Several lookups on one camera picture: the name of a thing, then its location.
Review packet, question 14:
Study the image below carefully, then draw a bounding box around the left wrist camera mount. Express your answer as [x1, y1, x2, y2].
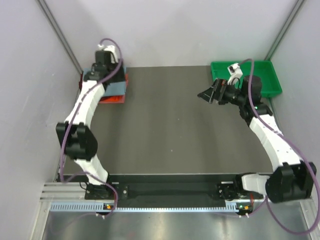
[97, 44, 119, 64]

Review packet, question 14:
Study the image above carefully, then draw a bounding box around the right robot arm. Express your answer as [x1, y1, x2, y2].
[197, 75, 314, 203]

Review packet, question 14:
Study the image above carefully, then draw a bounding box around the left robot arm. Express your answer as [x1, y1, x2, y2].
[55, 45, 126, 199]

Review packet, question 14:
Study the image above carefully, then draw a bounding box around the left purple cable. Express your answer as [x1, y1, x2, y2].
[58, 37, 124, 217]

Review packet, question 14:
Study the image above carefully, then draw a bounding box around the dark red folded t shirt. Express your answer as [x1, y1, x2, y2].
[78, 74, 83, 91]

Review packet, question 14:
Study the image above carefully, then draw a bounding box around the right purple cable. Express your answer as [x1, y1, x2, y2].
[237, 58, 320, 235]

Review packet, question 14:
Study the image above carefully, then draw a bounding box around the left aluminium corner post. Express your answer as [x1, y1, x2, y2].
[35, 0, 83, 74]

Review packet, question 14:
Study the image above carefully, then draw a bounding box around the aluminium corner post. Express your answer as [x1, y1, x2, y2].
[35, 0, 83, 74]
[264, 0, 306, 61]

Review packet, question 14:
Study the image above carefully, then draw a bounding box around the purple cable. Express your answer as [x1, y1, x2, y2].
[237, 58, 320, 235]
[58, 37, 124, 217]

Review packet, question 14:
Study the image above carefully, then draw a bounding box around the orange folded t shirt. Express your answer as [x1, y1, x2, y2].
[99, 95, 126, 104]

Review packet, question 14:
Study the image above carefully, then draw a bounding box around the grey slotted cable duct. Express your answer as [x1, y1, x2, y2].
[49, 202, 253, 213]

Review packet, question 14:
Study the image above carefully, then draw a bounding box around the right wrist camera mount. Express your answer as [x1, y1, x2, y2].
[227, 63, 243, 85]

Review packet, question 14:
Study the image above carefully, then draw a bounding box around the green plastic tray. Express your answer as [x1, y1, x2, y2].
[210, 60, 283, 98]

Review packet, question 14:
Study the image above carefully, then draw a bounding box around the blue t shirt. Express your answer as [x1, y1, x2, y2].
[80, 65, 126, 99]

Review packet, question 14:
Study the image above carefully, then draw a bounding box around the aluminium frame rail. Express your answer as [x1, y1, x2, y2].
[40, 182, 86, 202]

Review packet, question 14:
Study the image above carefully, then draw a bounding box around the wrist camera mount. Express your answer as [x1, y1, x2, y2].
[97, 44, 119, 64]
[227, 63, 243, 85]

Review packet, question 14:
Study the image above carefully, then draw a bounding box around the right aluminium corner post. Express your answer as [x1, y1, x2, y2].
[264, 0, 306, 61]

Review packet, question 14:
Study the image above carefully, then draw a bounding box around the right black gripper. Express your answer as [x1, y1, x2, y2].
[197, 78, 247, 107]

